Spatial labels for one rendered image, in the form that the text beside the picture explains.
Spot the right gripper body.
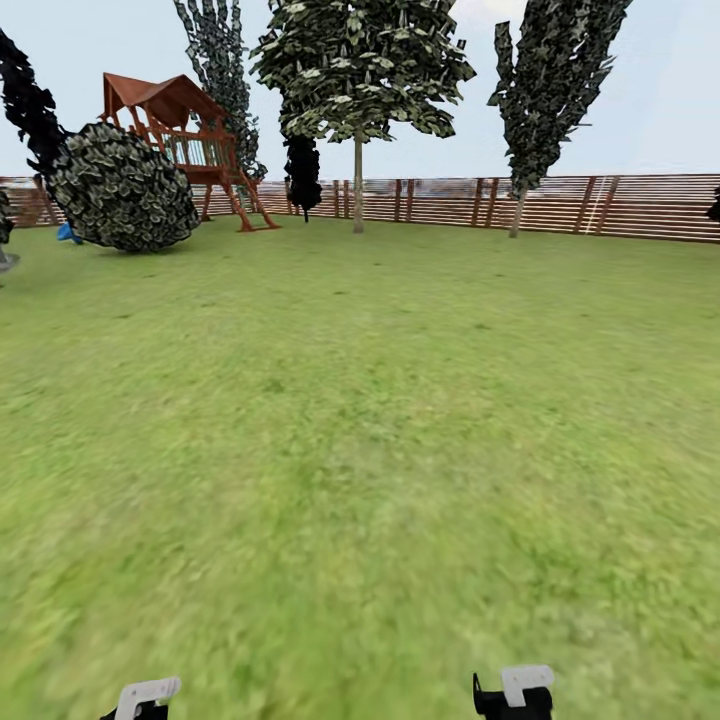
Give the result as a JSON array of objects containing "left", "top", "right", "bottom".
[{"left": 480, "top": 687, "right": 552, "bottom": 720}]

